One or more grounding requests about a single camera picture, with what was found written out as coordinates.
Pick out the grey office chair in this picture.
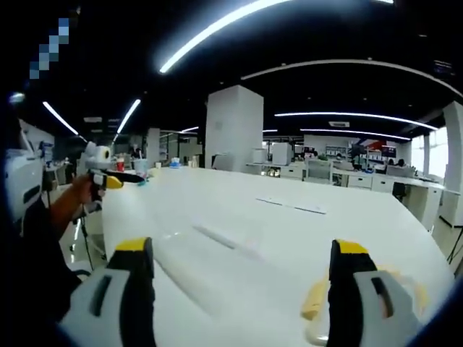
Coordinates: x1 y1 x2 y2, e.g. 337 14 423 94
211 153 237 171

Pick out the long ceiling light strip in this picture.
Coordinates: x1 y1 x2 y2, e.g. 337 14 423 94
158 0 294 74

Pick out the person's dark clothing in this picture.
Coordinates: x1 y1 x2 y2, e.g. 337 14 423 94
0 200 91 347

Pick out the white pillar by window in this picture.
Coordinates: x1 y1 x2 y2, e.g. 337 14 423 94
441 100 463 228

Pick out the person's left hand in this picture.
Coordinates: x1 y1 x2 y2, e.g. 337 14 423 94
70 173 106 215

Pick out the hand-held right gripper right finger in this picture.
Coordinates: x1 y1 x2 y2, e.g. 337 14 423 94
327 238 423 347

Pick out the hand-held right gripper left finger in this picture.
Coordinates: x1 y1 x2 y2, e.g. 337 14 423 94
59 236 157 347

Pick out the translucent white box lid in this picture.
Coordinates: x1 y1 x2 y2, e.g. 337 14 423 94
152 223 332 347

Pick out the clear plastic storage box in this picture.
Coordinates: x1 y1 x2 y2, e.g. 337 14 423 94
152 223 430 347

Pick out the row of white office desks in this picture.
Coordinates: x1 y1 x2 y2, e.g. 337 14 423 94
245 158 448 232

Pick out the yellow plastic latch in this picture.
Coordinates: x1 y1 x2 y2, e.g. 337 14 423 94
301 277 331 322

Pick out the black cable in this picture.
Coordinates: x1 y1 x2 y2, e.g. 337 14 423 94
72 211 95 273

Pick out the white chest-worn device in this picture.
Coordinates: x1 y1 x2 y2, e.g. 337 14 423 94
2 147 45 227

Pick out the white square pillar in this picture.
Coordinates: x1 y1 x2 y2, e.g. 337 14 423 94
204 85 265 171

